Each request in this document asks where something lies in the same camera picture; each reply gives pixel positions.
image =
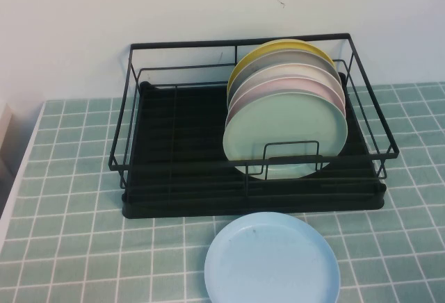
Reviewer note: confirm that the mint green plate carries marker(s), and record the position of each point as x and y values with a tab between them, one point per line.
285	122

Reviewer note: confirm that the grey plate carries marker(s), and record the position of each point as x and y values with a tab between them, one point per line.
278	58

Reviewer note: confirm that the yellow plate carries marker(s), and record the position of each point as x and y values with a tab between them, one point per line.
264	47

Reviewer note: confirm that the pink plate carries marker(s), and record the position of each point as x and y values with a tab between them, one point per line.
306	84

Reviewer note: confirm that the cream plate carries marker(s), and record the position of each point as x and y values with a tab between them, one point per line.
295	70

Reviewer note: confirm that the light blue plate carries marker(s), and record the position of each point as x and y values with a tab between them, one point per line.
271	264

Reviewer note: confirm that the green checked tablecloth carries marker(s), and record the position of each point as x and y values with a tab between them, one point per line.
69	247

